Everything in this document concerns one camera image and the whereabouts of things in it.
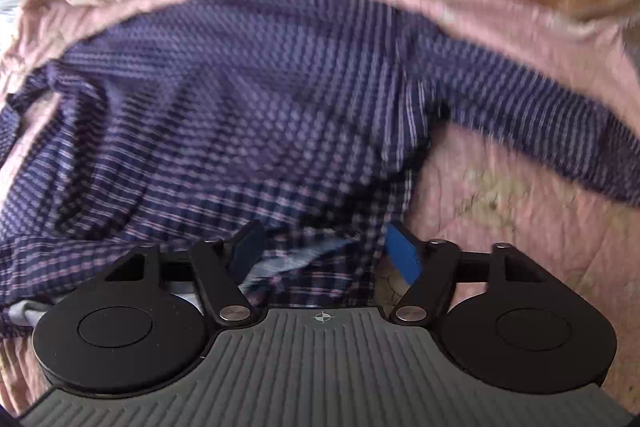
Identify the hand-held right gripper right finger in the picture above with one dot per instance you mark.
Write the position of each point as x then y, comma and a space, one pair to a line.
405, 252

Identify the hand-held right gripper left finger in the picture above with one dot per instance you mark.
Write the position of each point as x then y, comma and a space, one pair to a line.
247, 252

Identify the pink bear-print quilt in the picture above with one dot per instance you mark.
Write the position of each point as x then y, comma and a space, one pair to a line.
525, 207

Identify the navy plaid shirt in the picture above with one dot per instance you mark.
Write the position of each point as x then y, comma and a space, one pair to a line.
250, 107

